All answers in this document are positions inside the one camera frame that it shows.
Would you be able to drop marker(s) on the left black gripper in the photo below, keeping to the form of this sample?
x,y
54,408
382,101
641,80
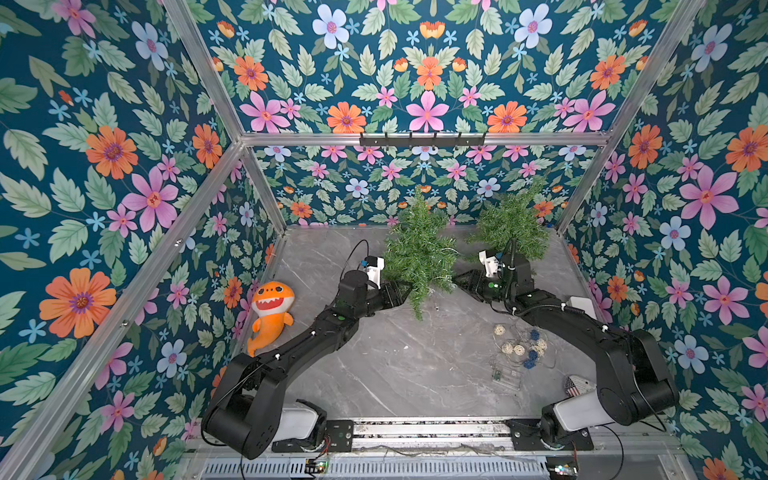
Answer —
x,y
392,299

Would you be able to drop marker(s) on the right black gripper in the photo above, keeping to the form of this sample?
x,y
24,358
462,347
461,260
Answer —
x,y
474,282

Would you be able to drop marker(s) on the green christmas tree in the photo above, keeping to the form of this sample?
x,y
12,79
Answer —
x,y
513,218
417,221

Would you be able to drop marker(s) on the rattan ball string light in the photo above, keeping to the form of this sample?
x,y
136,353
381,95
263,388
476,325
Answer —
x,y
519,347

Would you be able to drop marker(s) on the clear battery box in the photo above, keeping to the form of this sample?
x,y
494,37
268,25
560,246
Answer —
x,y
505,376

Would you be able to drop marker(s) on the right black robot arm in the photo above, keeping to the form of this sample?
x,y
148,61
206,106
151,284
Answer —
x,y
633,381

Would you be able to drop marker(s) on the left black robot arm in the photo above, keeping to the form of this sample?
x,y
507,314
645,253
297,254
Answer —
x,y
248,412

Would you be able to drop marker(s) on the white rectangular box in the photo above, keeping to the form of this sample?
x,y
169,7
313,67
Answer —
x,y
584,304

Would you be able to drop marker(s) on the orange shark plush toy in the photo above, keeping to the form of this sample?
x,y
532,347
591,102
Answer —
x,y
271,302

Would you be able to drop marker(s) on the newspaper print can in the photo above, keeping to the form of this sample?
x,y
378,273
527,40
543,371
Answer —
x,y
576,385

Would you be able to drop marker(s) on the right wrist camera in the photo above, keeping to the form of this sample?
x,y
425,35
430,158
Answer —
x,y
491,263

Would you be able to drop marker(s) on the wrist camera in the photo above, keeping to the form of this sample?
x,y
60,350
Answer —
x,y
491,263
373,267

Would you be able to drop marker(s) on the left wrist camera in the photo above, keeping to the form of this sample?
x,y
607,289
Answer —
x,y
373,267

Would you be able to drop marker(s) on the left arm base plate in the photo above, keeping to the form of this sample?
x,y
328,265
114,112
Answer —
x,y
329,435

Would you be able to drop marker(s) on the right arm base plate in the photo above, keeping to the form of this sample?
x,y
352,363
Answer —
x,y
528,434

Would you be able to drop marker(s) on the black hook rail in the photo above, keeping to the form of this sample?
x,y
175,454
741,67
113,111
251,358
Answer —
x,y
407,140

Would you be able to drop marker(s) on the white slotted cable duct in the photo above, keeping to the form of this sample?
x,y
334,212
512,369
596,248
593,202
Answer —
x,y
378,468

